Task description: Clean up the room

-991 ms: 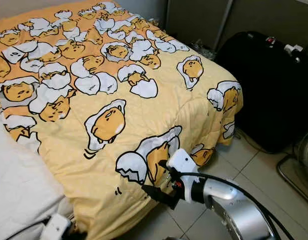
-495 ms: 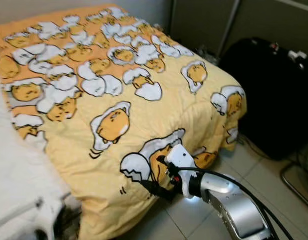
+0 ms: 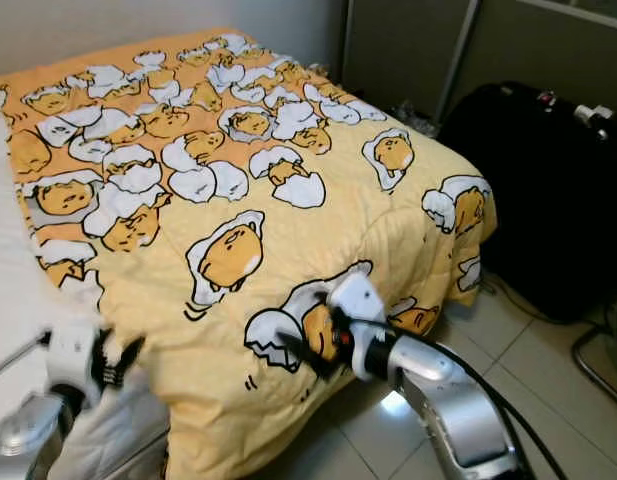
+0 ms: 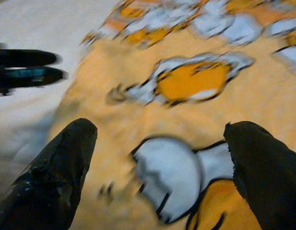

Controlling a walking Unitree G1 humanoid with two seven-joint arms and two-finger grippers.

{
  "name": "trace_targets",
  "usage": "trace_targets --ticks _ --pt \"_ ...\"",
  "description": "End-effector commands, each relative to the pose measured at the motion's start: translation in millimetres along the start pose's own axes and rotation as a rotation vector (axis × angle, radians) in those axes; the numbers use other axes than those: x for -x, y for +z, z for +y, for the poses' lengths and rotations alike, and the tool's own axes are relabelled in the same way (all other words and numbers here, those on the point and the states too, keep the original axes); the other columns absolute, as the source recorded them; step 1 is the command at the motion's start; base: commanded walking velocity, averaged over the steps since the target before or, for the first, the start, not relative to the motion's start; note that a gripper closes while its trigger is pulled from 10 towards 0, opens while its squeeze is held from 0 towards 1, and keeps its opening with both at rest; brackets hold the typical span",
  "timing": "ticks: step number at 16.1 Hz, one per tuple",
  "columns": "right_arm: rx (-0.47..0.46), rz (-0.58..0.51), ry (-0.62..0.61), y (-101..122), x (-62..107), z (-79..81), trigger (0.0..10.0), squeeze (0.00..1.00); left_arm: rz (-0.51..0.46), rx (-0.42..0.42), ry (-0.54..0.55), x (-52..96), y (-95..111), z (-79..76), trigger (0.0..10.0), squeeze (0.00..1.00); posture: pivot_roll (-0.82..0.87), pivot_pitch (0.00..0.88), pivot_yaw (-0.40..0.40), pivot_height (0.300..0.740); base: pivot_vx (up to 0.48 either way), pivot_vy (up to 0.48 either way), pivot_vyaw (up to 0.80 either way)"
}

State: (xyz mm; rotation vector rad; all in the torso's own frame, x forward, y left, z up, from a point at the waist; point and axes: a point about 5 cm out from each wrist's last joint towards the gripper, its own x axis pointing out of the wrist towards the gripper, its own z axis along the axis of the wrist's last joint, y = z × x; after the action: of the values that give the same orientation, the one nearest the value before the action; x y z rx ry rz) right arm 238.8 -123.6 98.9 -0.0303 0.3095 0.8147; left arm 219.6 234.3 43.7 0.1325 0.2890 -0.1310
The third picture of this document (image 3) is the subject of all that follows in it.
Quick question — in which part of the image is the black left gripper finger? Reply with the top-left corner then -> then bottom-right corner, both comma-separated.
108,335 -> 146,386

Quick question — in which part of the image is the yellow egg cartoon blanket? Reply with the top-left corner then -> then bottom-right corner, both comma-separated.
0,30 -> 499,480

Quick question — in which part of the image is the white quilted mattress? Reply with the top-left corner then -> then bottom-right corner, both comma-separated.
0,110 -> 174,480

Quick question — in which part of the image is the black suitcase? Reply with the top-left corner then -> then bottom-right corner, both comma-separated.
436,82 -> 617,323

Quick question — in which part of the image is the grey wardrobe door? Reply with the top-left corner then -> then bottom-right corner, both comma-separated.
338,0 -> 617,121

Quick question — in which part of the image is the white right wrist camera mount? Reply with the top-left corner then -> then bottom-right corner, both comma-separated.
328,272 -> 399,381

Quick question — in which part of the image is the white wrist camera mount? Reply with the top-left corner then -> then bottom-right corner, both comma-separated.
45,320 -> 104,401
328,272 -> 399,381

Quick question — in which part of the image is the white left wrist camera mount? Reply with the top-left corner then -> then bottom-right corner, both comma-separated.
45,320 -> 104,401

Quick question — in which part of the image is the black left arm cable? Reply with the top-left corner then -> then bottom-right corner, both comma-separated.
0,330 -> 54,381

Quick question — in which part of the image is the black metal tube frame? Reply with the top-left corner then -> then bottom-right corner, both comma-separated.
573,320 -> 617,413

